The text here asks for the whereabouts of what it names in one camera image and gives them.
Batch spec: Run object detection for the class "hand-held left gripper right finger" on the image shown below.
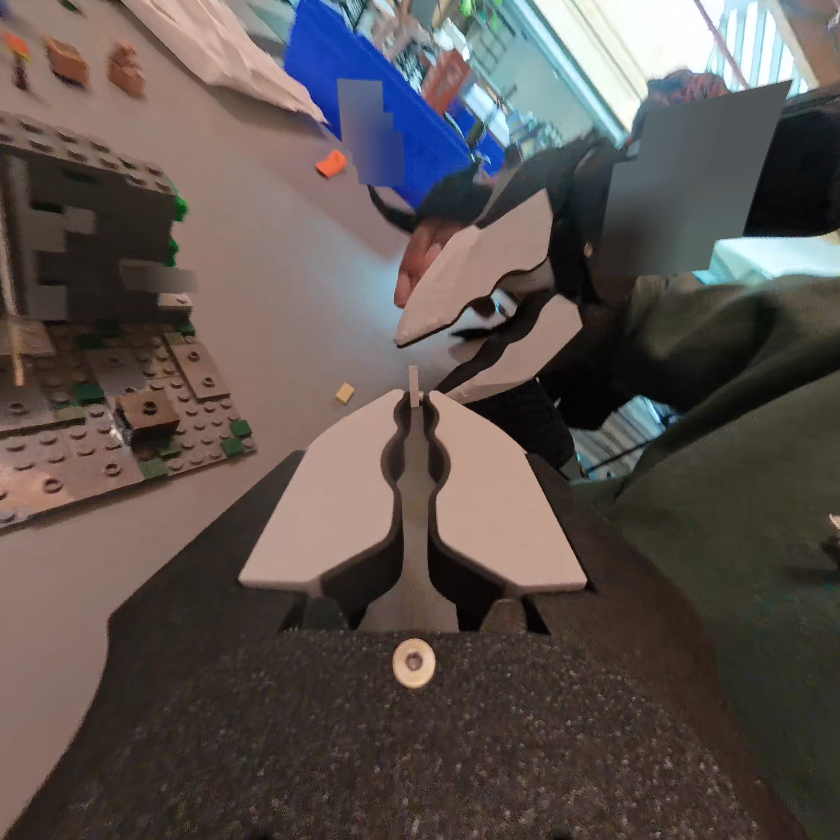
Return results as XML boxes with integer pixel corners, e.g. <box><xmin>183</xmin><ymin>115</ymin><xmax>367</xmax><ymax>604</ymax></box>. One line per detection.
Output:
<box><xmin>427</xmin><ymin>390</ymin><xmax>589</xmax><ymax>629</ymax></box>

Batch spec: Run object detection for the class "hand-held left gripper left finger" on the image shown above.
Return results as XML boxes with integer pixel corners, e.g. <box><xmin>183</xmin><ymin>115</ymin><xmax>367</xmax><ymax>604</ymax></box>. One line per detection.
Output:
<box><xmin>238</xmin><ymin>388</ymin><xmax>406</xmax><ymax>629</ymax></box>

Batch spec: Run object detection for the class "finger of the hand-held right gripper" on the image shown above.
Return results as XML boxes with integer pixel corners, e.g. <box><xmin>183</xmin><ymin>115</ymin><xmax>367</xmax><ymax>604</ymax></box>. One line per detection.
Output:
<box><xmin>394</xmin><ymin>189</ymin><xmax>553</xmax><ymax>349</ymax></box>
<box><xmin>436</xmin><ymin>292</ymin><xmax>586</xmax><ymax>404</ymax></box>

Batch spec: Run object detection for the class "person's right forearm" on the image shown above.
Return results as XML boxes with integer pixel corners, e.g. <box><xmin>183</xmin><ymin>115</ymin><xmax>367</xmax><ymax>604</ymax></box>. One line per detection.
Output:
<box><xmin>577</xmin><ymin>272</ymin><xmax>840</xmax><ymax>434</ymax></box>

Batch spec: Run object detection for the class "grey desk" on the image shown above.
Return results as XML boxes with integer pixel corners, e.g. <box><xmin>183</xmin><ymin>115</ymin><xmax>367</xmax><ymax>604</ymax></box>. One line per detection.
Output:
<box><xmin>0</xmin><ymin>0</ymin><xmax>473</xmax><ymax>821</ymax></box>

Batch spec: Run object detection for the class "person's right hand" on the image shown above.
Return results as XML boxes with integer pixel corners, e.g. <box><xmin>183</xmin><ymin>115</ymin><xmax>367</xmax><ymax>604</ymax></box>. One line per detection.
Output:
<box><xmin>394</xmin><ymin>220</ymin><xmax>455</xmax><ymax>309</ymax></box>

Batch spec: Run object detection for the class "person's head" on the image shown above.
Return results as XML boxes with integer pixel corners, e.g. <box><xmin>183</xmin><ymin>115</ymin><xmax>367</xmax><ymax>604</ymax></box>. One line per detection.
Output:
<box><xmin>646</xmin><ymin>69</ymin><xmax>731</xmax><ymax>109</ymax></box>

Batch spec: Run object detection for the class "orange box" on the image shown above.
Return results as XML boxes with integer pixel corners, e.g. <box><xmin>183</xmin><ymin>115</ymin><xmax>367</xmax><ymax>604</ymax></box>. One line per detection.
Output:
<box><xmin>423</xmin><ymin>51</ymin><xmax>472</xmax><ymax>114</ymax></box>

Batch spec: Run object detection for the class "large window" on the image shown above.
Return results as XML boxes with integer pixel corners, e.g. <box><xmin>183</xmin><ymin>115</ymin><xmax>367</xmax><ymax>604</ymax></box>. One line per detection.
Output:
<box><xmin>532</xmin><ymin>0</ymin><xmax>821</xmax><ymax>132</ymax></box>

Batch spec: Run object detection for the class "person's green sweater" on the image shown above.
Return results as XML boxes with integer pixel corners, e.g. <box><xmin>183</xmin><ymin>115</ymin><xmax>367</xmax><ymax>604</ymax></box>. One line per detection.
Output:
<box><xmin>571</xmin><ymin>374</ymin><xmax>840</xmax><ymax>840</ymax></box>

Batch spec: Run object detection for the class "blue plastic bin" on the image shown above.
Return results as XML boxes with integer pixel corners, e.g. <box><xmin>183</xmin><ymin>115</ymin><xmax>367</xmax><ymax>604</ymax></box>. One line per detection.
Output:
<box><xmin>283</xmin><ymin>0</ymin><xmax>506</xmax><ymax>207</ymax></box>

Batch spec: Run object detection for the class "grey toy brick model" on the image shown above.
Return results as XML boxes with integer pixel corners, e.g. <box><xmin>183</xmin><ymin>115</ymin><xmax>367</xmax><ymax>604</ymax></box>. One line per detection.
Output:
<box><xmin>0</xmin><ymin>112</ymin><xmax>257</xmax><ymax>534</ymax></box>

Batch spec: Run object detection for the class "white crumpled paper sheet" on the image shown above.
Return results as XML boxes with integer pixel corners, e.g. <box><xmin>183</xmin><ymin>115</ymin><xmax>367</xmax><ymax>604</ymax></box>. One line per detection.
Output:
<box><xmin>123</xmin><ymin>0</ymin><xmax>329</xmax><ymax>126</ymax></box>

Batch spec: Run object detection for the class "brown toy brick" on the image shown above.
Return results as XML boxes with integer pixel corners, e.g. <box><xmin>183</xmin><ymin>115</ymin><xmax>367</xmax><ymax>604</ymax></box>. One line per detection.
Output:
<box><xmin>45</xmin><ymin>37</ymin><xmax>90</xmax><ymax>87</ymax></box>
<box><xmin>108</xmin><ymin>41</ymin><xmax>147</xmax><ymax>99</ymax></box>

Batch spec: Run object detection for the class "small orange flame piece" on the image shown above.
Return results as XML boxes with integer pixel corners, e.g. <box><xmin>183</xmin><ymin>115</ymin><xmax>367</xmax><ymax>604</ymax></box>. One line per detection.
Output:
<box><xmin>3</xmin><ymin>31</ymin><xmax>32</xmax><ymax>91</ymax></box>

